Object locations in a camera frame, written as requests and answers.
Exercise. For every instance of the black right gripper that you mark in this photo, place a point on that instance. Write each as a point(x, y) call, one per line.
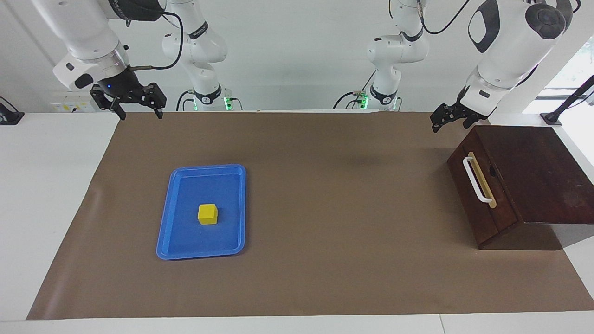
point(121, 86)

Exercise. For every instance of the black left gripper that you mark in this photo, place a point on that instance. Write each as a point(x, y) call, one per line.
point(468, 107)

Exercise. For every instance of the yellow cube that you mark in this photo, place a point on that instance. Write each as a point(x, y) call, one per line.
point(207, 214)

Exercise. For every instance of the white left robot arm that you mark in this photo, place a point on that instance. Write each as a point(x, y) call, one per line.
point(510, 41)

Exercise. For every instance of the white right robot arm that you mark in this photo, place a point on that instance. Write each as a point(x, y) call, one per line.
point(83, 32)

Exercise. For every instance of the dark brown wooden cabinet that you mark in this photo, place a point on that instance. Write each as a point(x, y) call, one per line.
point(547, 176)

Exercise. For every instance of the black table clamp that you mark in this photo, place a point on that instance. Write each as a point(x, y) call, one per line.
point(9, 116)

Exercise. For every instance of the blue plastic tray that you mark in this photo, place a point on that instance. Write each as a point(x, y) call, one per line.
point(185, 232)

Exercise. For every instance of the brown table mat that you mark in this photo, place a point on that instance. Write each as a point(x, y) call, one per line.
point(325, 232)

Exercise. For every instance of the white wall socket box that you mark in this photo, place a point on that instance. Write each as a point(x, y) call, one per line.
point(69, 106)

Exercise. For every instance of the black camera stand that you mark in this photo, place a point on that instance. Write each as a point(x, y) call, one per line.
point(568, 99)

